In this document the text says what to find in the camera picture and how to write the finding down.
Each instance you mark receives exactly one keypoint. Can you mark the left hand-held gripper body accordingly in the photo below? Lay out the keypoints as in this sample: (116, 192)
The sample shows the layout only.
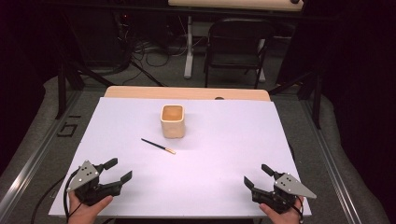
(88, 186)

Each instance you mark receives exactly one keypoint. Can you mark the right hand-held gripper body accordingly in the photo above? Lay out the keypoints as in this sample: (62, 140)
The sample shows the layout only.
(289, 188)

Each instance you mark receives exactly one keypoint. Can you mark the beige square cup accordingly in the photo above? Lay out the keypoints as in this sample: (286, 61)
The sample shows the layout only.
(172, 129)

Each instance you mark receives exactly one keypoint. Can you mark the person's left hand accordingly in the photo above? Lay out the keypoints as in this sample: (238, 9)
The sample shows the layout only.
(84, 213)

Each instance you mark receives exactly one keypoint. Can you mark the person's right hand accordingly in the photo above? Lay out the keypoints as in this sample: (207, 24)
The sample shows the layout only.
(285, 217)

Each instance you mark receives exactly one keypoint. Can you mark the white sheet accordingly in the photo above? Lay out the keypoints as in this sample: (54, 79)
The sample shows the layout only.
(202, 174)

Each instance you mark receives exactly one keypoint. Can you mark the wooden table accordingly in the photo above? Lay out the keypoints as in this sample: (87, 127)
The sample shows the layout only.
(140, 92)

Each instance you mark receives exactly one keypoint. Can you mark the black metal stand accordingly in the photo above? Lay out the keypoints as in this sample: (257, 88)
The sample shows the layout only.
(316, 102)
(62, 90)

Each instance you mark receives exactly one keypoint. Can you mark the white desk leg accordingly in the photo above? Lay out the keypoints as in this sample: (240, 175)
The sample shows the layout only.
(261, 74)
(189, 49)

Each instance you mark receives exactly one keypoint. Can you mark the black folding chair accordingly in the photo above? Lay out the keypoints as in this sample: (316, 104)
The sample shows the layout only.
(238, 34)

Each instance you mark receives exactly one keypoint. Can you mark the beige desk top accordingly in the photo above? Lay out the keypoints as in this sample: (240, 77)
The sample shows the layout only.
(233, 4)

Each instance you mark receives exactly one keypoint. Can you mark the metal floor rail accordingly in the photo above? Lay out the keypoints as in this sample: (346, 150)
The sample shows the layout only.
(330, 161)
(34, 161)

